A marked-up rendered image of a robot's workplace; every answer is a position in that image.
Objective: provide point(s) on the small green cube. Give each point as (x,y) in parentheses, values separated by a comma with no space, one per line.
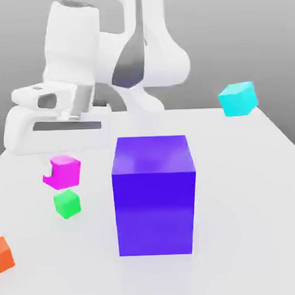
(67,204)

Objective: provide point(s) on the large purple box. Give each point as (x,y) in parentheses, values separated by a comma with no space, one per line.
(154,209)

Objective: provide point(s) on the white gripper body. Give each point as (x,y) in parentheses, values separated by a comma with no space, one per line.
(20,140)

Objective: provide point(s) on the small orange cube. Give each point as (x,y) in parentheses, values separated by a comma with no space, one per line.
(4,256)

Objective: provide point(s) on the small cyan cube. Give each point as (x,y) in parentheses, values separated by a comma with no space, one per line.
(238,100)

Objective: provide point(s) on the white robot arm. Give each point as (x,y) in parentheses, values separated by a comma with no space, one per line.
(72,49)

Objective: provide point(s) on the small magenta cube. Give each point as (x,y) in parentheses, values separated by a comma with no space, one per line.
(65,173)

